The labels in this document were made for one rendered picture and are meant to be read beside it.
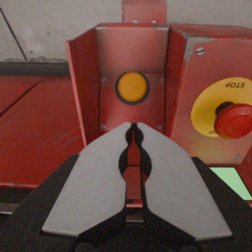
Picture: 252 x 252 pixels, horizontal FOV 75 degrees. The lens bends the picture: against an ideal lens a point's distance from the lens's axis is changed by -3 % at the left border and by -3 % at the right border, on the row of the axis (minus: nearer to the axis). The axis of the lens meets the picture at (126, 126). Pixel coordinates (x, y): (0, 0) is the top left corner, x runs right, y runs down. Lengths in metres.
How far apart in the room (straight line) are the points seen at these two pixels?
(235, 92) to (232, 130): 0.04
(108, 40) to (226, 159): 0.22
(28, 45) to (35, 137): 0.72
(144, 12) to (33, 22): 0.55
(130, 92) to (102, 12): 0.75
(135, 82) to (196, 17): 0.78
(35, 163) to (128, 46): 0.28
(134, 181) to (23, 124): 0.37
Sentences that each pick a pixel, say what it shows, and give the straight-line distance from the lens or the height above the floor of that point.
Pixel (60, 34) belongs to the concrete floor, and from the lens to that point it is 1.01.
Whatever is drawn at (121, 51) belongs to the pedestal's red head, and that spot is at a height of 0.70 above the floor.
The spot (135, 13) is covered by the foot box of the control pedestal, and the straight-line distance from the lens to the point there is 0.82.
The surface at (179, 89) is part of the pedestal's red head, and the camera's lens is 0.18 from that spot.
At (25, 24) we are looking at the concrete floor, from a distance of 1.08.
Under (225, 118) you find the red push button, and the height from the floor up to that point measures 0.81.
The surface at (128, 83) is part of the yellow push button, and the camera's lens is 0.23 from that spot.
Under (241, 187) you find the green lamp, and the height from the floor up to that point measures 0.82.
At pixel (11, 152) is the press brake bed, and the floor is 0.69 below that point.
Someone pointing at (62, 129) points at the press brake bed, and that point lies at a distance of 0.46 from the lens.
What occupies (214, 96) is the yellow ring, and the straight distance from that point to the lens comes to 0.19.
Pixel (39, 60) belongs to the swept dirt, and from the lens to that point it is 1.09.
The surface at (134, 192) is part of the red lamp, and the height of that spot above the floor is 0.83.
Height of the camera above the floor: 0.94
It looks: 54 degrees down
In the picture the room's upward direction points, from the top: 177 degrees counter-clockwise
